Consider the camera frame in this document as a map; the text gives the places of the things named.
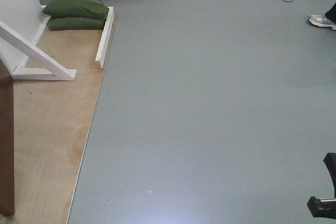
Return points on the green sandbag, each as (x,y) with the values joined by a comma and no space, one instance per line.
(76,8)
(76,23)

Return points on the plywood door base platform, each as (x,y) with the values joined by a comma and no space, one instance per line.
(52,123)

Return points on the white diagonal brace frame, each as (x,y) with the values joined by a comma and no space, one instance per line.
(51,69)

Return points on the grey white sneaker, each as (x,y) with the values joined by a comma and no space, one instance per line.
(321,21)

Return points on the brown wooden door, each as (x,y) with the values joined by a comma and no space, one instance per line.
(7,143)

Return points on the upper green sandbag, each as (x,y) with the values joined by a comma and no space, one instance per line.
(76,8)

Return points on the black robot gripper part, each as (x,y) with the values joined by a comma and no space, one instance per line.
(329,161)

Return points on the white edge board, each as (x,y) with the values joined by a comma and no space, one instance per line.
(105,40)

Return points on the lower green sandbag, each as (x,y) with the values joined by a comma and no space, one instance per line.
(76,23)

